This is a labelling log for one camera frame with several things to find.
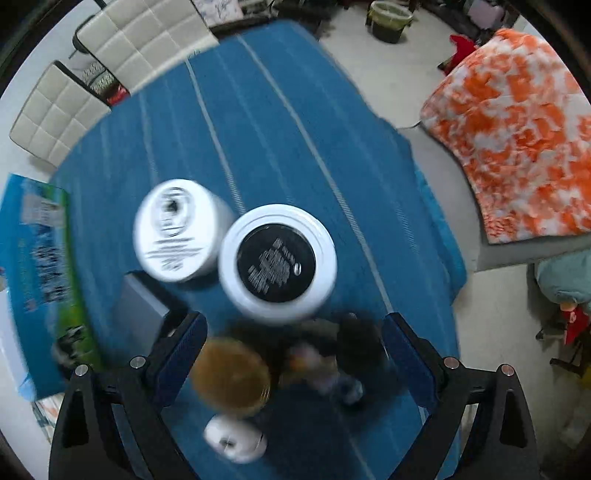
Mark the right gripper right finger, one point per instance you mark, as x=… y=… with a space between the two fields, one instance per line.
x=501 y=443

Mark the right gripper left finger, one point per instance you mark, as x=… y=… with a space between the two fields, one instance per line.
x=109 y=421

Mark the black power adapter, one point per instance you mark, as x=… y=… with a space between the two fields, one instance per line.
x=139 y=314

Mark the gold round tin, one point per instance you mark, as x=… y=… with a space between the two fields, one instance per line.
x=230 y=377

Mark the white earbuds case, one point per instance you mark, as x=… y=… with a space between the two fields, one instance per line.
x=236 y=440

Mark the white jar portrait lid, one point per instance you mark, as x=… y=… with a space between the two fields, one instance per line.
x=178 y=230

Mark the white jar black label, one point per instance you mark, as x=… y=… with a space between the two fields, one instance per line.
x=277 y=264

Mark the blue cardboard box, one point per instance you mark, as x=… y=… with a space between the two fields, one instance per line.
x=53 y=333

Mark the teal pillow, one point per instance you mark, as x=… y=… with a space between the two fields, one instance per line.
x=566 y=279

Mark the blue striped tablecloth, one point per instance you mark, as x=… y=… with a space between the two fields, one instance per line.
x=267 y=117

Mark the orange white blanket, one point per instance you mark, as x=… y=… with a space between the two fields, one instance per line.
x=518 y=123

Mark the left white padded chair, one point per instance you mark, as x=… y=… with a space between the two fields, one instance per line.
x=57 y=113

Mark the white padded chair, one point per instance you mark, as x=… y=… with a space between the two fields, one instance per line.
x=137 y=40
x=57 y=113

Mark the red bag between chairs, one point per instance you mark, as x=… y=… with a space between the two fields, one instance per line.
x=109 y=90

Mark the right white padded chair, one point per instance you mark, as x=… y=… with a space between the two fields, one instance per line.
x=137 y=40

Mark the red cloth on floor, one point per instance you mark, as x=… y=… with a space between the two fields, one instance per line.
x=464 y=48

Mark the green waste bin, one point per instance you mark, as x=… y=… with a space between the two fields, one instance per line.
x=387 y=20

